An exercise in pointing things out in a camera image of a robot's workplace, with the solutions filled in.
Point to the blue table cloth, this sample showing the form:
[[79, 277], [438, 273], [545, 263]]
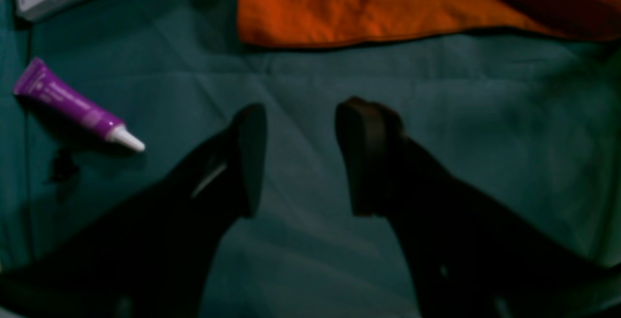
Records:
[[533, 121]]

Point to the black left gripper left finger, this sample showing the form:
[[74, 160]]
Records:
[[150, 256]]

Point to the purple glue tube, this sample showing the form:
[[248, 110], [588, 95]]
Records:
[[40, 84]]

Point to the orange t-shirt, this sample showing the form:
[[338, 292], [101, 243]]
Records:
[[339, 23]]

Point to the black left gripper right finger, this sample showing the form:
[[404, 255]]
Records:
[[468, 255]]

